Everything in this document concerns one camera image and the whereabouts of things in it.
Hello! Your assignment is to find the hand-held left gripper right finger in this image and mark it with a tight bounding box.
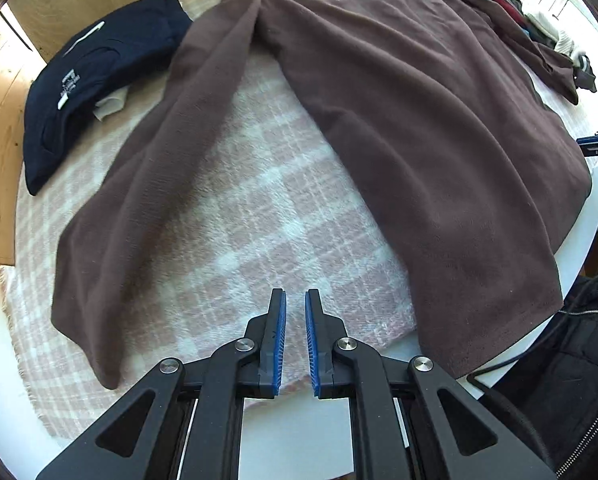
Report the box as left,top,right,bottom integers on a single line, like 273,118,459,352
304,287,560,480

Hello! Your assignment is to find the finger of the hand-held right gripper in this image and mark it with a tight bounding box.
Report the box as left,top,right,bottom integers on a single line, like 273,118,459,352
576,119,598,163

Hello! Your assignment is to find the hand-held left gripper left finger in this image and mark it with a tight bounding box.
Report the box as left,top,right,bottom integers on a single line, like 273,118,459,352
36,287,289,480

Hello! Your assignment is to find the brown sweater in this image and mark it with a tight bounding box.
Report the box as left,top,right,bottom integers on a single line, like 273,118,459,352
50,0,594,391

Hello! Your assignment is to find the cream ribbed sweater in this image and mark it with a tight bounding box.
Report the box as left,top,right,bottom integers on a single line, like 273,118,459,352
524,10,587,61

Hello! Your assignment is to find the pink plaid blanket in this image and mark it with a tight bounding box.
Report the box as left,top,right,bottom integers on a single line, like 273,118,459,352
0,0,598,441

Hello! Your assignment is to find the red garment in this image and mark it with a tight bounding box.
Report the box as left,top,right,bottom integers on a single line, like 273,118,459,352
486,0,525,18

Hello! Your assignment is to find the person's black jacket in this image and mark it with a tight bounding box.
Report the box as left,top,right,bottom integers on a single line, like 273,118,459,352
489,267,598,480

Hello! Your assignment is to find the white folded cloth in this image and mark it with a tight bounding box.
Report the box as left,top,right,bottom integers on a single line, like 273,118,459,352
93,87,130,122

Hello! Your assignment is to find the navy folded shirt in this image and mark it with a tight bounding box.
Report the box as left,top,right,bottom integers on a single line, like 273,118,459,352
23,0,195,197

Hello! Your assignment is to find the black cable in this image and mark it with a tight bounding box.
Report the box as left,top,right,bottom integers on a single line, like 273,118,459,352
466,310,575,391

